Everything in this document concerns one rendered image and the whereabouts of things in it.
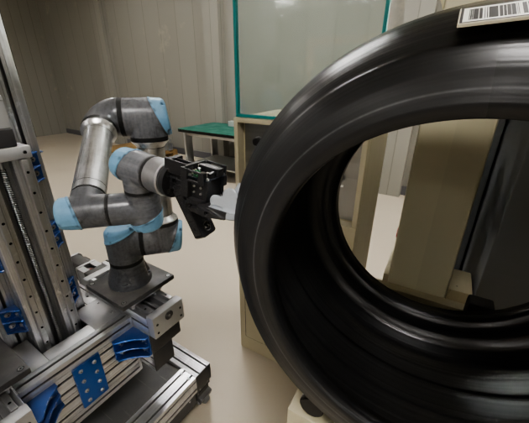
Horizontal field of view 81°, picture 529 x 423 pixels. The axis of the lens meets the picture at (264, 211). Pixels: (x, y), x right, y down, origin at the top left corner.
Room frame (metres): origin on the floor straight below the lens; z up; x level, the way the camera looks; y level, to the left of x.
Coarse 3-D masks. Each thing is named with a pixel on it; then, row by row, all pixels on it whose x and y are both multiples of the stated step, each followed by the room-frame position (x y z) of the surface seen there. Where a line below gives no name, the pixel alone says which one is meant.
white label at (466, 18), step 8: (520, 0) 0.28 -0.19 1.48; (528, 0) 0.28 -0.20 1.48; (464, 8) 0.30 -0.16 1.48; (472, 8) 0.29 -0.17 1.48; (480, 8) 0.29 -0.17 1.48; (488, 8) 0.28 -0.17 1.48; (496, 8) 0.28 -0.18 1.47; (504, 8) 0.27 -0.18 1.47; (512, 8) 0.27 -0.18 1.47; (520, 8) 0.26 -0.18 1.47; (528, 8) 0.26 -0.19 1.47; (464, 16) 0.28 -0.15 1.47; (472, 16) 0.28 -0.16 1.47; (480, 16) 0.27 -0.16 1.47; (488, 16) 0.27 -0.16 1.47; (496, 16) 0.26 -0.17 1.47; (504, 16) 0.26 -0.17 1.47; (512, 16) 0.25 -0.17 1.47; (520, 16) 0.25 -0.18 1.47; (528, 16) 0.25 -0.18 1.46; (464, 24) 0.27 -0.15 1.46; (472, 24) 0.26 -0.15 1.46; (480, 24) 0.26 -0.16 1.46
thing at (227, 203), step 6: (228, 192) 0.51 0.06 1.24; (234, 192) 0.50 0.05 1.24; (210, 198) 0.53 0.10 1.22; (216, 198) 0.52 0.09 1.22; (222, 198) 0.52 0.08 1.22; (228, 198) 0.51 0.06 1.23; (234, 198) 0.50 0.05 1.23; (216, 204) 0.52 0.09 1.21; (222, 204) 0.52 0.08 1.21; (228, 204) 0.51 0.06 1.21; (234, 204) 0.50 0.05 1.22; (222, 210) 0.51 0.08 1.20; (228, 210) 0.51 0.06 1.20; (234, 210) 0.50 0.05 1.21; (228, 216) 0.50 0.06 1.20
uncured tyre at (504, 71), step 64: (512, 0) 0.29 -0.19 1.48; (384, 64) 0.30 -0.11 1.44; (448, 64) 0.27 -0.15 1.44; (512, 64) 0.25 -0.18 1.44; (320, 128) 0.32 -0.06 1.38; (384, 128) 0.29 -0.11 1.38; (256, 192) 0.36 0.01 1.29; (320, 192) 0.61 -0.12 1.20; (256, 256) 0.35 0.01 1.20; (320, 256) 0.59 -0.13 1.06; (256, 320) 0.36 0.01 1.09; (320, 320) 0.48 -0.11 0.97; (384, 320) 0.52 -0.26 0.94; (448, 320) 0.47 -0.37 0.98; (512, 320) 0.43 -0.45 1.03; (320, 384) 0.30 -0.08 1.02; (384, 384) 0.38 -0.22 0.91; (448, 384) 0.38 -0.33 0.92; (512, 384) 0.36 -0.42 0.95
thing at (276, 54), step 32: (256, 0) 1.28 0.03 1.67; (288, 0) 1.22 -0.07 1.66; (320, 0) 1.17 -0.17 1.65; (352, 0) 1.11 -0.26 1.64; (384, 0) 1.07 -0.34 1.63; (256, 32) 1.28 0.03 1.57; (288, 32) 1.22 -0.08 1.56; (320, 32) 1.16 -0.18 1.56; (352, 32) 1.11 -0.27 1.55; (384, 32) 1.06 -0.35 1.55; (256, 64) 1.28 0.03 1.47; (288, 64) 1.22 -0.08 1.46; (320, 64) 1.16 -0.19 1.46; (256, 96) 1.28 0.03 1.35; (288, 96) 1.22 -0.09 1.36
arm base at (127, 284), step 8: (136, 264) 0.92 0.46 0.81; (144, 264) 0.96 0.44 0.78; (112, 272) 0.91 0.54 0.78; (120, 272) 0.90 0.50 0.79; (128, 272) 0.90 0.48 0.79; (136, 272) 0.92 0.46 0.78; (144, 272) 0.94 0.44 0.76; (112, 280) 0.90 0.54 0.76; (120, 280) 0.89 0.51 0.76; (128, 280) 0.90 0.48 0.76; (136, 280) 0.90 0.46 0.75; (144, 280) 0.92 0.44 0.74; (112, 288) 0.89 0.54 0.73; (120, 288) 0.88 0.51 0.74; (128, 288) 0.89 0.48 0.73; (136, 288) 0.90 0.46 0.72
